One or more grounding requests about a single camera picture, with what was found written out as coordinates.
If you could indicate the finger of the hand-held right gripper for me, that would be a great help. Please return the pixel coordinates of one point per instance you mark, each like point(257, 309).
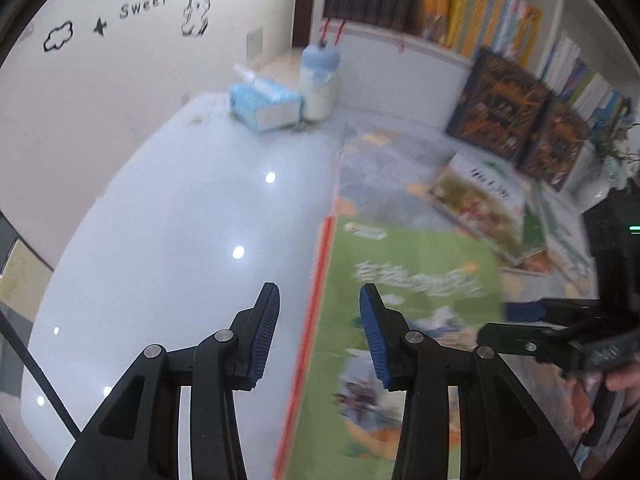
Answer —
point(545, 310)
point(525, 344)

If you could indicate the white bottle blue lid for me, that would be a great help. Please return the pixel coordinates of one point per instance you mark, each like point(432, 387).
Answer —
point(320, 85)

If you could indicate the black outline cloud decal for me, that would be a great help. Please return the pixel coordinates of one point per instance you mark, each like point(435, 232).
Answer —
point(57, 36)

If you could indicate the fan-print table mat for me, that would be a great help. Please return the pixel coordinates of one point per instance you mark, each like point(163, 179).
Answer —
point(380, 175)

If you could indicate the light green cover book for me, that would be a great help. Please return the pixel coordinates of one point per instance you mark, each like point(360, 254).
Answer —
point(425, 260)

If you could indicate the black star wall decal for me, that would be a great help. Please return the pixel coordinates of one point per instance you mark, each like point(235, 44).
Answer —
point(100, 26)

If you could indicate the person's right hand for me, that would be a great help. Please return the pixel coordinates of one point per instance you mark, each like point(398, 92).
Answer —
point(627, 379)

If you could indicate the blue tissue pack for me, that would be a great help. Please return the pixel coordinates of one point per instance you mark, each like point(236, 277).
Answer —
point(260, 105)

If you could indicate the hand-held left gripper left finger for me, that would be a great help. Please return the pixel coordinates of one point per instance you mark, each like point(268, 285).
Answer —
point(262, 335)

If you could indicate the white bookshelf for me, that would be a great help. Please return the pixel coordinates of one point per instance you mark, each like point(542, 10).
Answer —
point(400, 80)

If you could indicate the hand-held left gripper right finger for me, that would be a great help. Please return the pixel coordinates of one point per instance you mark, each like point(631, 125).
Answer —
point(375, 335)

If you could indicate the dark ornate encyclopedia book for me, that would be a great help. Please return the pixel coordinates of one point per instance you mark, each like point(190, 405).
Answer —
point(500, 100)
point(555, 145)

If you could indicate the white landscape picture book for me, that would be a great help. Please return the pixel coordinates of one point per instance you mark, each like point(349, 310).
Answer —
point(480, 200)

